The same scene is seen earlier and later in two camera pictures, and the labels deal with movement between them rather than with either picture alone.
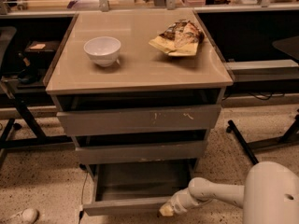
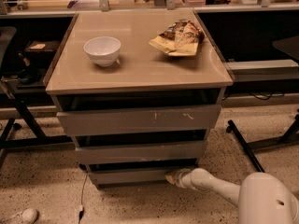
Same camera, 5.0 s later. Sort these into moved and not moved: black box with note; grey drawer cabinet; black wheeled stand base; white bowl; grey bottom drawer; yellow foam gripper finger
Moved: grey bottom drawer; yellow foam gripper finger
Not moved: grey drawer cabinet; black wheeled stand base; white bowl; black box with note
